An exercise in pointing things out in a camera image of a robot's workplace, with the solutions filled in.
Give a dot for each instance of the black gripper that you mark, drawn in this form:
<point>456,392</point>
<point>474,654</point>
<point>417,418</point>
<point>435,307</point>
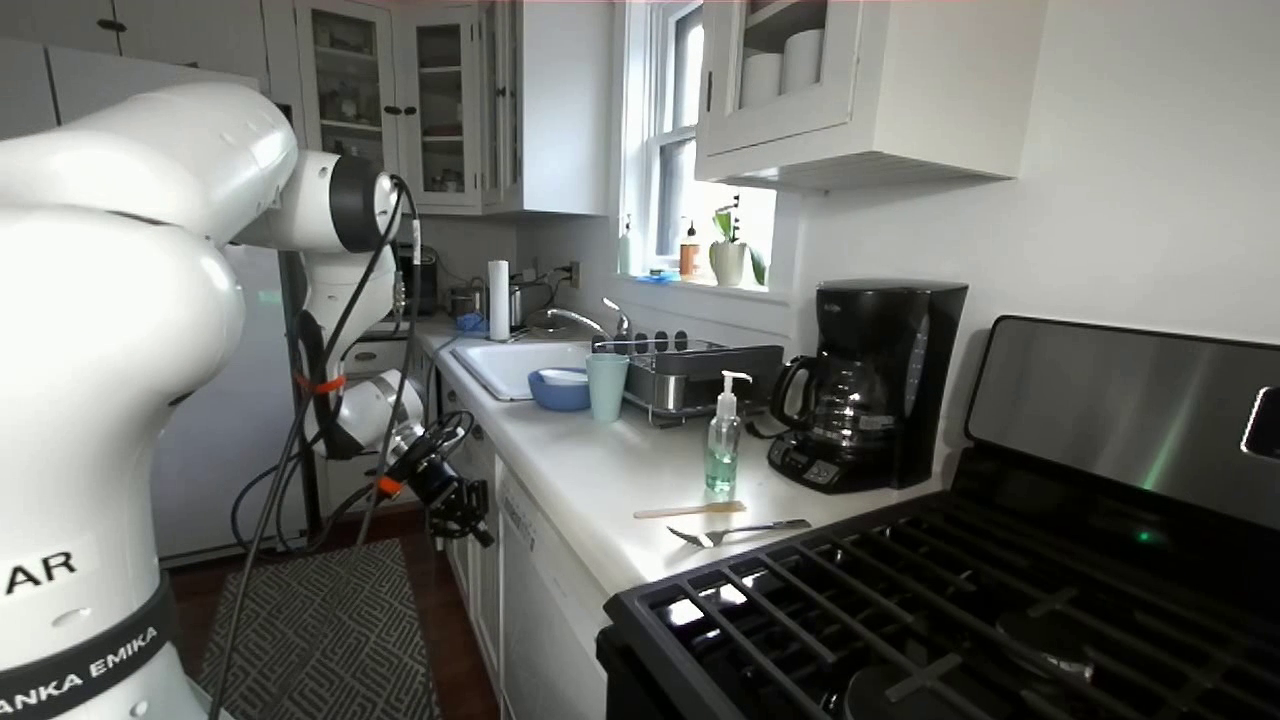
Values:
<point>455,506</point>

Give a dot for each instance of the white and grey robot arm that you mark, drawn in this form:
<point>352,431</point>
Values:
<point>82,628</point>

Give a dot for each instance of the white dishwasher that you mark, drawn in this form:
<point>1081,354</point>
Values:
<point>553,614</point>

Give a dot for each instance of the white base cabinet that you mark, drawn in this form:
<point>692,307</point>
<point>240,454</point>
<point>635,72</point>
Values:
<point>478,568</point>

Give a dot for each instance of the blue bowl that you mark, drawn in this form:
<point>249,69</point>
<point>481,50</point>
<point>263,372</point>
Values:
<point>557,388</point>

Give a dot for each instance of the white kitchen sink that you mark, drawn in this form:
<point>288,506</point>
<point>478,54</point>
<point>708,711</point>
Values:
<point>503,369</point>

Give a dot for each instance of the grey patterned floor mat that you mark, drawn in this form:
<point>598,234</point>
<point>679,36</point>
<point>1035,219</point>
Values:
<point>320,639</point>

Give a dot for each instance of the teal plastic cup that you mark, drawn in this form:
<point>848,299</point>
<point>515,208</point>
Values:
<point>605,378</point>

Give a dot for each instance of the chrome sink faucet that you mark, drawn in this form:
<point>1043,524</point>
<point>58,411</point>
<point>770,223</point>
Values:
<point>593,324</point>

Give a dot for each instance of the metal tongs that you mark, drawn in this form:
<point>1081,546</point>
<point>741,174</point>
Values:
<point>712,538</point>

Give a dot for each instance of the grey dish drying rack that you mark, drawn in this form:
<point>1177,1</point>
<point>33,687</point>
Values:
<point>679,378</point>

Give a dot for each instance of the wooden spatula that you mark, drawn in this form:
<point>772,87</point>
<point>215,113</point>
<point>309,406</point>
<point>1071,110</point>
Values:
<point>688,508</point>

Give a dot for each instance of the white paper towel roll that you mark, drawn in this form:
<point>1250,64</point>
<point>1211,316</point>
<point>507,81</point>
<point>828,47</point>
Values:
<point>496,302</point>

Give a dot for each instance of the white refrigerator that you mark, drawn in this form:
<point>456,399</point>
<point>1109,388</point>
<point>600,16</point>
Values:
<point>143,346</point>

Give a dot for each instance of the clear hand soap dispenser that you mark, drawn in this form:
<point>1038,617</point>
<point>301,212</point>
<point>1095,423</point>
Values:
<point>722,441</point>

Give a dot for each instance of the blue sponge on sill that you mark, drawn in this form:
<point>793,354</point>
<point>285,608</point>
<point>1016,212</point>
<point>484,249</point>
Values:
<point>656,276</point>

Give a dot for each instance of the orange soap bottle on sill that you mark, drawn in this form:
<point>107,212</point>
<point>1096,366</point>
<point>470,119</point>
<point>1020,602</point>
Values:
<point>688,253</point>

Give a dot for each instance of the white potted plant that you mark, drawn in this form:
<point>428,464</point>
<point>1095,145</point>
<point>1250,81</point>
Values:
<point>729,253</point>

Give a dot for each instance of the black coffee maker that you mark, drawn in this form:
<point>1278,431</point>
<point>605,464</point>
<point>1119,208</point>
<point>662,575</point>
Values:
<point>860,411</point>

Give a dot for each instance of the white mugs in cabinet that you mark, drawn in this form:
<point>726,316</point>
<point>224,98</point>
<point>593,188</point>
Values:
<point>787,69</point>

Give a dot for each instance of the black gas stove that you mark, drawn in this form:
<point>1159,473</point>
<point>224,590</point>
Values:
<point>1109,548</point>

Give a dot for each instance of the window with white frame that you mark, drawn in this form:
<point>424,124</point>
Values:
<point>662,188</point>

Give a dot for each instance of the left white wall cabinet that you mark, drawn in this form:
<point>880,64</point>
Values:
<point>478,106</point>

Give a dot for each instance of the white wall cabinet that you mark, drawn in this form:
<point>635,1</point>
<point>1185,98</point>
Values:
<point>910,90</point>
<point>478,106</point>

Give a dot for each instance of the right white wall cabinet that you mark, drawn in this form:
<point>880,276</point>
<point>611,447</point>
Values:
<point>910,90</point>

